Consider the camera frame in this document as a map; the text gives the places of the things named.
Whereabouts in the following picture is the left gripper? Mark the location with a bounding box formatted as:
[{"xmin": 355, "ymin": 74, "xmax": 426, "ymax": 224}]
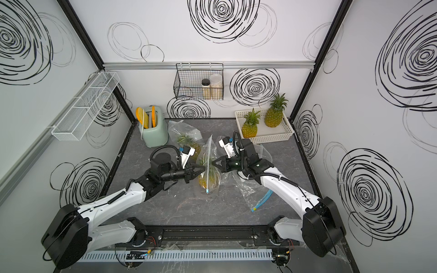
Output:
[{"xmin": 160, "ymin": 162, "xmax": 207, "ymax": 184}]

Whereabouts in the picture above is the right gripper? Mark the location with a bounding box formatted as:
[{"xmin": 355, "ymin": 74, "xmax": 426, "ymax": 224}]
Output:
[{"xmin": 212, "ymin": 155, "xmax": 248, "ymax": 173}]

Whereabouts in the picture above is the pineapple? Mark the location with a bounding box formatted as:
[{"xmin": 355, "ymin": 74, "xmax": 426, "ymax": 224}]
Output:
[
  {"xmin": 265, "ymin": 93, "xmax": 289, "ymax": 128},
  {"xmin": 241, "ymin": 109, "xmax": 261, "ymax": 138},
  {"xmin": 176, "ymin": 134, "xmax": 201, "ymax": 163},
  {"xmin": 198, "ymin": 154, "xmax": 221, "ymax": 193}
]

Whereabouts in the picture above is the zip-top bag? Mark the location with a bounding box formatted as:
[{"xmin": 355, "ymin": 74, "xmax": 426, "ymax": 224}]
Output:
[
  {"xmin": 232, "ymin": 171, "xmax": 273, "ymax": 212},
  {"xmin": 215, "ymin": 135, "xmax": 273, "ymax": 163},
  {"xmin": 168, "ymin": 120, "xmax": 205, "ymax": 163},
  {"xmin": 195, "ymin": 135, "xmax": 221, "ymax": 199}
]

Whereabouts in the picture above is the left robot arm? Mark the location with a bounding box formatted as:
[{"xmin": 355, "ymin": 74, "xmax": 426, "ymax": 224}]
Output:
[{"xmin": 41, "ymin": 146, "xmax": 206, "ymax": 270}]

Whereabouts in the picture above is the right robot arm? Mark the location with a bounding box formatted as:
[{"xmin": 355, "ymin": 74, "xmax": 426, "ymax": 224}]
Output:
[{"xmin": 212, "ymin": 131, "xmax": 346, "ymax": 257}]

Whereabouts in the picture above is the white plastic basket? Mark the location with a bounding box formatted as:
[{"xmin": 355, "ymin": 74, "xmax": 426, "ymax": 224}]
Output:
[{"xmin": 234, "ymin": 108, "xmax": 295, "ymax": 144}]

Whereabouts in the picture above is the mint green toaster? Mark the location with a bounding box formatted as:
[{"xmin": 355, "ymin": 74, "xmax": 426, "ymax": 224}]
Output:
[{"xmin": 138, "ymin": 106, "xmax": 168, "ymax": 148}]

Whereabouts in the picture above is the black lid spice jar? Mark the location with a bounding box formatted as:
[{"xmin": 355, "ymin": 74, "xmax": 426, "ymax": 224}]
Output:
[{"xmin": 201, "ymin": 78, "xmax": 211, "ymax": 100}]

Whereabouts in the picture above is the orange toast slice right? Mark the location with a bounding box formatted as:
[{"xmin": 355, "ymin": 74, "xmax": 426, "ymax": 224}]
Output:
[{"xmin": 151, "ymin": 106, "xmax": 157, "ymax": 128}]

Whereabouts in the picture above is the yellow toast slice left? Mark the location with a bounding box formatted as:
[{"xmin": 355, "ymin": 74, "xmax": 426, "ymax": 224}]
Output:
[{"xmin": 135, "ymin": 107, "xmax": 149, "ymax": 129}]

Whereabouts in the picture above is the white lid jar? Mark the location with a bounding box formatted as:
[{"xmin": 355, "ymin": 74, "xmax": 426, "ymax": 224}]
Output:
[{"xmin": 209, "ymin": 73, "xmax": 223, "ymax": 100}]

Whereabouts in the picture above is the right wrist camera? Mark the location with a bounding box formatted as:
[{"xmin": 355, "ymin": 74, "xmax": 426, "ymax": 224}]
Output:
[{"xmin": 218, "ymin": 136, "xmax": 236, "ymax": 158}]

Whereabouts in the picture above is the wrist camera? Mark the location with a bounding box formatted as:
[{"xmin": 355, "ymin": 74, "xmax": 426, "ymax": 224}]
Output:
[
  {"xmin": 218, "ymin": 136, "xmax": 236, "ymax": 158},
  {"xmin": 179, "ymin": 146, "xmax": 196, "ymax": 169}
]

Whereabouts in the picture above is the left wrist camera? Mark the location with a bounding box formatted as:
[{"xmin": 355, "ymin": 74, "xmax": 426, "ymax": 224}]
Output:
[{"xmin": 179, "ymin": 146, "xmax": 196, "ymax": 169}]

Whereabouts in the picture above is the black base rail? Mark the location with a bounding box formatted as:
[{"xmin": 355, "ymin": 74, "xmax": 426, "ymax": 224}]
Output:
[{"xmin": 112, "ymin": 223, "xmax": 308, "ymax": 247}]

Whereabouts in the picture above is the black wire basket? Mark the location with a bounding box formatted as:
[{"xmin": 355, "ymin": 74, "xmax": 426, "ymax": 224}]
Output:
[{"xmin": 173, "ymin": 63, "xmax": 224, "ymax": 100}]

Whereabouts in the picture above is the grey cable duct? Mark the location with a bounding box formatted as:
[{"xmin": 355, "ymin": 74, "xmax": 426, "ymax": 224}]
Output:
[{"xmin": 79, "ymin": 249, "xmax": 274, "ymax": 263}]

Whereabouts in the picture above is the white wire shelf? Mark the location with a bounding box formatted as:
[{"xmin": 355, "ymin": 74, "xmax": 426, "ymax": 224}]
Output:
[{"xmin": 51, "ymin": 71, "xmax": 119, "ymax": 141}]

